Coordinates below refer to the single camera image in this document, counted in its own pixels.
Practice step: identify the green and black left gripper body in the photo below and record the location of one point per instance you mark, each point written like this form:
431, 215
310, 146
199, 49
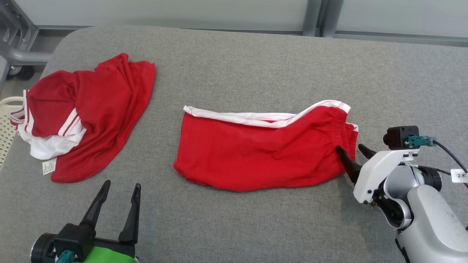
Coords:
109, 254

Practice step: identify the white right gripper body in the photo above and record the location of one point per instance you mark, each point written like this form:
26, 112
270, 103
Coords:
376, 175

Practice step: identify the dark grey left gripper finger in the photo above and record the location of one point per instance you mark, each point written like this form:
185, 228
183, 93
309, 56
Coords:
95, 206
131, 215

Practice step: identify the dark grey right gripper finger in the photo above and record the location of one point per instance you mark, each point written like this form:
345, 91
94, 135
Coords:
349, 164
366, 150

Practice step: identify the red shorts with white trim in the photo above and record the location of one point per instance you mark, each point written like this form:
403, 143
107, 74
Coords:
263, 153

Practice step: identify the red and white basketball jersey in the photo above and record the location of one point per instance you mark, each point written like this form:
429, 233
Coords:
102, 102

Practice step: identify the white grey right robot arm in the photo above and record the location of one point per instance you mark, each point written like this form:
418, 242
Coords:
427, 219

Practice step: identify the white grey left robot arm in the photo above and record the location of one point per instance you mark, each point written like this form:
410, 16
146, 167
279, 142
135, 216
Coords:
42, 250

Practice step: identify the cream plastic laundry basket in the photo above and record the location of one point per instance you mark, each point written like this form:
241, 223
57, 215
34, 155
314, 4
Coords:
7, 131

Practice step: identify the grey metal wheeled cart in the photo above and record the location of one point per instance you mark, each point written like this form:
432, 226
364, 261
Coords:
14, 44

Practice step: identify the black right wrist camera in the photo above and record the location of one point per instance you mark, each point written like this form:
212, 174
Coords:
400, 137

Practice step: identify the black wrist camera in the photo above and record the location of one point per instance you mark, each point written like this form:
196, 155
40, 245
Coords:
400, 137
73, 239

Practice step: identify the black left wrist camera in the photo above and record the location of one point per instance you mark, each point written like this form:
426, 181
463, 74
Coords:
73, 239

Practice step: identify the grey partition post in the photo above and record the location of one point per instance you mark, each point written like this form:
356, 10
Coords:
332, 16
312, 16

